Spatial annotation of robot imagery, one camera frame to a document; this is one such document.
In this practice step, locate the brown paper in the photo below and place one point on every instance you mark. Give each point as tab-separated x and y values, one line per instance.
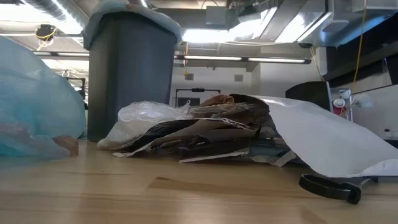
224	105

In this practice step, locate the small brown scrap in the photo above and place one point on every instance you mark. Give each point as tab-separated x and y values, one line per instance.
66	144

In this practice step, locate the red white container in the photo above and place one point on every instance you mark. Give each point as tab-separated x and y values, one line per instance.
339	107

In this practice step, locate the black printed mat packaging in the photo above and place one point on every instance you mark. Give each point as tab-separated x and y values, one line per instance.
168	132

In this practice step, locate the silver ventilation duct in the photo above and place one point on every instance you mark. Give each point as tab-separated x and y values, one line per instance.
311	21

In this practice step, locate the white packaging with dark pictures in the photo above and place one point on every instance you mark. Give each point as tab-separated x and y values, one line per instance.
270	151

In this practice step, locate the blue plastic bag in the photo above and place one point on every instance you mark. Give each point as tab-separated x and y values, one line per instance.
34	99

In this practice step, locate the grey plastic trash bin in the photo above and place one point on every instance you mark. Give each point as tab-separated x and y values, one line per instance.
130	93

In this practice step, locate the ceiling light bar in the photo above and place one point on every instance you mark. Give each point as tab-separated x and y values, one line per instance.
62	54
217	58

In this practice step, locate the black yellow ceiling device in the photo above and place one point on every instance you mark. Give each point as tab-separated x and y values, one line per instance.
45	32

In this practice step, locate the grey wall box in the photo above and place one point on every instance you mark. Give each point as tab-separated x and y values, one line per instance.
238	78
189	76

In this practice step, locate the white paper bag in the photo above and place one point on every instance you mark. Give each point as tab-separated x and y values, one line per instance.
326	140

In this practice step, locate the white plastic pouch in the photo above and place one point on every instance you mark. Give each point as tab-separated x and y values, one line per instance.
140	121

